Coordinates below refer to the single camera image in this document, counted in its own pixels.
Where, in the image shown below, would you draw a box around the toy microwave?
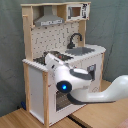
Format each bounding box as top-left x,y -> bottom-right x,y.
67,3 -> 89,21

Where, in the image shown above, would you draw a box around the grey ice dispenser panel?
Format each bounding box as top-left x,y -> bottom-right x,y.
87,65 -> 96,80

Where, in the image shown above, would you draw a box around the black toy faucet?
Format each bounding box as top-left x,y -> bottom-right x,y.
66,32 -> 83,50

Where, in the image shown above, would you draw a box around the grey range hood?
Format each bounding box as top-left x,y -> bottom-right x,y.
35,6 -> 64,27

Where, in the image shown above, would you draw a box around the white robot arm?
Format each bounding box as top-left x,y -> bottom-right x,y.
45,53 -> 128,105

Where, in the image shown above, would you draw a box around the wooden toy kitchen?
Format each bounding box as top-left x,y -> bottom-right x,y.
22,2 -> 105,128

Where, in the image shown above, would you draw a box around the toy oven door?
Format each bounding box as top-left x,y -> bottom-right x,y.
56,91 -> 71,111

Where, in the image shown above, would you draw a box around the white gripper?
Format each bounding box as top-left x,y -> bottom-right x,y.
45,53 -> 69,74

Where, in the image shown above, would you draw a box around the grey toy sink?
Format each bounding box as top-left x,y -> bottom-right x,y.
66,47 -> 94,56

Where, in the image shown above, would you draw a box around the black toy stovetop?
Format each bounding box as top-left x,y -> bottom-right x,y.
35,53 -> 71,65

